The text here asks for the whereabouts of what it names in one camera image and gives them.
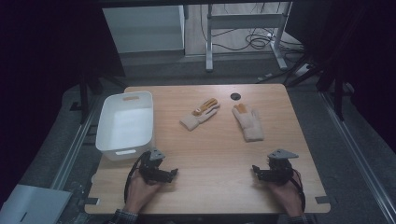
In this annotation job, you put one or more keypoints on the grey metal desk frame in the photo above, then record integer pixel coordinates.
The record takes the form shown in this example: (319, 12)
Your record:
(243, 21)

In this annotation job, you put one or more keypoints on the black stand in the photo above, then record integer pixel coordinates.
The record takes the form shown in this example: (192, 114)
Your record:
(84, 96)
(337, 93)

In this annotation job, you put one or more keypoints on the metal floor rail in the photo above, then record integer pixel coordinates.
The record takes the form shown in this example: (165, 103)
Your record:
(76, 143)
(358, 155)

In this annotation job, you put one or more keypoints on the white plastic storage bin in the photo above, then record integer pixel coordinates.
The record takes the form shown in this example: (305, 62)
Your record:
(124, 124)

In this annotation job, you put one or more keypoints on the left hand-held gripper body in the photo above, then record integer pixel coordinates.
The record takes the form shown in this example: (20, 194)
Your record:
(152, 169)

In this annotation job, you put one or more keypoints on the person's right hand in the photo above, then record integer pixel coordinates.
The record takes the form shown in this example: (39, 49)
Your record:
(286, 196)

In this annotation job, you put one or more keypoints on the white power strip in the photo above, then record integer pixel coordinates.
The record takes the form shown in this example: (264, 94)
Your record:
(302, 70)

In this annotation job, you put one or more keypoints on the beige and orange knit glove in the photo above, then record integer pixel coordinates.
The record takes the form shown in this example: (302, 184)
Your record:
(250, 124)
(199, 116)

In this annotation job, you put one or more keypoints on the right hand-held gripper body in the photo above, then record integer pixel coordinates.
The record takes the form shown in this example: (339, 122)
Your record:
(278, 169)

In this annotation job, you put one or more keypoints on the person's left hand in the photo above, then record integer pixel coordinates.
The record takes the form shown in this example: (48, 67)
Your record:
(140, 194)

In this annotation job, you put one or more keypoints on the black round table grommet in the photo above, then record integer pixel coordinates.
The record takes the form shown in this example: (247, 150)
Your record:
(235, 96)

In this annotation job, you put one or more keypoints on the white cabinet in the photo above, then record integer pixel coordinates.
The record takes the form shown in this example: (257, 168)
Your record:
(146, 29)

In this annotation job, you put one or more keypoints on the white flat board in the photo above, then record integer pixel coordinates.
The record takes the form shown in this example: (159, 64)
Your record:
(31, 205)

